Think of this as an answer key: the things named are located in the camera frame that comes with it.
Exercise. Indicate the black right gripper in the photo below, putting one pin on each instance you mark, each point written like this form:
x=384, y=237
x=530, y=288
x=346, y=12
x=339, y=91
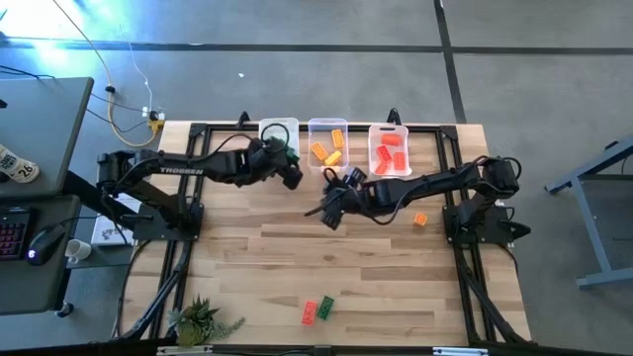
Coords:
x=351, y=198

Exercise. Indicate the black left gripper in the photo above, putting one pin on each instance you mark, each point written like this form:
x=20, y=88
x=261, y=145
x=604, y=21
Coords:
x=264, y=160

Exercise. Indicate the green building block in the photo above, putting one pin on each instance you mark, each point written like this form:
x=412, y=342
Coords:
x=325, y=307
x=293, y=154

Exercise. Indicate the small orange-yellow building block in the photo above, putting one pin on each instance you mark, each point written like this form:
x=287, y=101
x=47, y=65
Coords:
x=420, y=219

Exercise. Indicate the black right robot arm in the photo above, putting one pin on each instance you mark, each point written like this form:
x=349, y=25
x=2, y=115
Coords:
x=435, y=180

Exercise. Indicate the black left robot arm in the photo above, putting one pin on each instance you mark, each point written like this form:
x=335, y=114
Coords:
x=217, y=165

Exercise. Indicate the white plastic bin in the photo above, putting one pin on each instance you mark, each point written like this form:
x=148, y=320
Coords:
x=376, y=136
x=294, y=132

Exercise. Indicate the clear plastic bin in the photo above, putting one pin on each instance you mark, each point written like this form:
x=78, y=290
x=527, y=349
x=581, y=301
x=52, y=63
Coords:
x=316, y=131

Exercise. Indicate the yellow power strip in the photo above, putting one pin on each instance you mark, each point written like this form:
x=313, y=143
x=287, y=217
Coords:
x=155, y=123

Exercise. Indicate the green succulent plant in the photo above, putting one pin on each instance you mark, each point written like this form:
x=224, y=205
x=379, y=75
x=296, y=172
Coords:
x=195, y=324

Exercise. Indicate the white paper sheet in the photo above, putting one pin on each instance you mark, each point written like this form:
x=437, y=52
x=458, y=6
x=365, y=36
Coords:
x=106, y=232

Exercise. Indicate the white cup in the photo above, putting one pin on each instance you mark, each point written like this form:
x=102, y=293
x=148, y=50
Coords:
x=77, y=250

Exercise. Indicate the black computer mouse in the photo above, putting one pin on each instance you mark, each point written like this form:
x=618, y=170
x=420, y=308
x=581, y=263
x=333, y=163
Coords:
x=44, y=244

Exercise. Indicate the white object with black print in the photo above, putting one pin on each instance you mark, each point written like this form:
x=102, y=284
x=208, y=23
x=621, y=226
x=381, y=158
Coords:
x=17, y=168

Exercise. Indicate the dark grey desk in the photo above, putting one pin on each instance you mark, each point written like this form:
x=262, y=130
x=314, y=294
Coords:
x=29, y=287

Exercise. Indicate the black backlit keyboard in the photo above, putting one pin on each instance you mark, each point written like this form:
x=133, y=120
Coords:
x=12, y=235

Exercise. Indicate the grey metal table frame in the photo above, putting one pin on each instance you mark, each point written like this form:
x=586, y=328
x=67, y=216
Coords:
x=593, y=227

